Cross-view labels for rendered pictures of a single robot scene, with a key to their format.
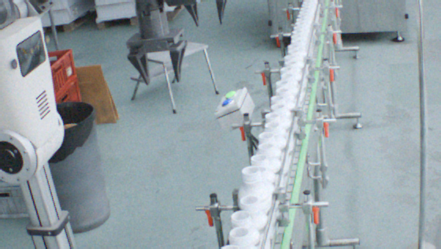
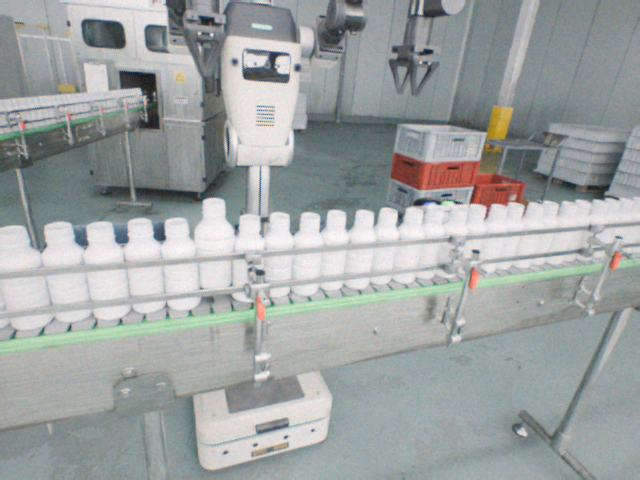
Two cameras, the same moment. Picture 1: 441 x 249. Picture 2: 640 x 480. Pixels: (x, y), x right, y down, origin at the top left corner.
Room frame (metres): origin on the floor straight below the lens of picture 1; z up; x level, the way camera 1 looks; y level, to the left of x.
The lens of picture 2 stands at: (0.94, -0.65, 1.41)
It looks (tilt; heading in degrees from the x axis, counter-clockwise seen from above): 24 degrees down; 54
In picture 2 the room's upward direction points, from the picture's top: 5 degrees clockwise
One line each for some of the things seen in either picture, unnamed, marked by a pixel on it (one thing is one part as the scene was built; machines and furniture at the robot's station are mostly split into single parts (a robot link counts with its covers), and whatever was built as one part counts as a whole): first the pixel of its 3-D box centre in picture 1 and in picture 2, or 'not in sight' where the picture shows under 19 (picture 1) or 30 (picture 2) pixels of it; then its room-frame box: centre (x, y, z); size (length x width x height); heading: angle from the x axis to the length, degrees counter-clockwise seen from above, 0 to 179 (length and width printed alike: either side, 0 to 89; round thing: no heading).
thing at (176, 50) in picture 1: (168, 59); (205, 48); (1.21, 0.08, 1.44); 0.07 x 0.07 x 0.09; 76
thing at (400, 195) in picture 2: not in sight; (428, 194); (3.60, 1.33, 0.55); 0.61 x 0.41 x 0.22; 172
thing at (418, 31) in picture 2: not in sight; (417, 37); (1.65, -0.01, 1.51); 0.10 x 0.07 x 0.07; 75
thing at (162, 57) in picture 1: (169, 72); not in sight; (5.02, 0.33, 0.21); 0.61 x 0.47 x 0.41; 39
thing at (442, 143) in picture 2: not in sight; (439, 142); (3.60, 1.33, 1.00); 0.61 x 0.41 x 0.22; 173
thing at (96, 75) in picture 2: not in sight; (96, 79); (1.48, 3.90, 1.22); 0.23 x 0.04 x 0.32; 147
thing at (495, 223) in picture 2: (289, 101); (490, 238); (1.80, -0.22, 1.08); 0.06 x 0.06 x 0.17
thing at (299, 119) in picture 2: not in sight; (279, 110); (6.27, 8.54, 0.50); 1.24 x 1.03 x 1.00; 168
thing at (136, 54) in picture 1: (150, 61); (203, 49); (1.22, 0.11, 1.44); 0.07 x 0.07 x 0.09; 76
